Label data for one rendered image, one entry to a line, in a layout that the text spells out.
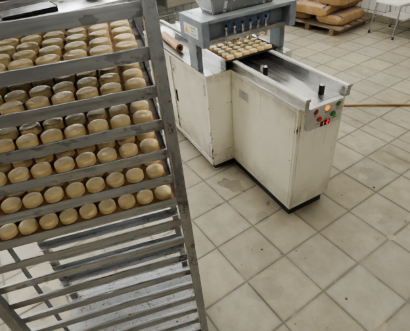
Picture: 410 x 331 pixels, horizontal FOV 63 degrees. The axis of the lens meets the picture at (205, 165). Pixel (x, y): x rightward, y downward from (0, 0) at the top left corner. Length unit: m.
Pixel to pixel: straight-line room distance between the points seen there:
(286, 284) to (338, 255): 0.39
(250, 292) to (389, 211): 1.14
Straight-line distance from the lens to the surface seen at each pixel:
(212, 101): 2.38
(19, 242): 1.09
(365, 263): 2.27
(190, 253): 1.16
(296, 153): 2.03
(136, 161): 0.90
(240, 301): 2.01
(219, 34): 2.35
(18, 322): 1.35
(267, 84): 2.05
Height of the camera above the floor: 1.75
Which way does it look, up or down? 38 degrees down
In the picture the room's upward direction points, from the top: 6 degrees counter-clockwise
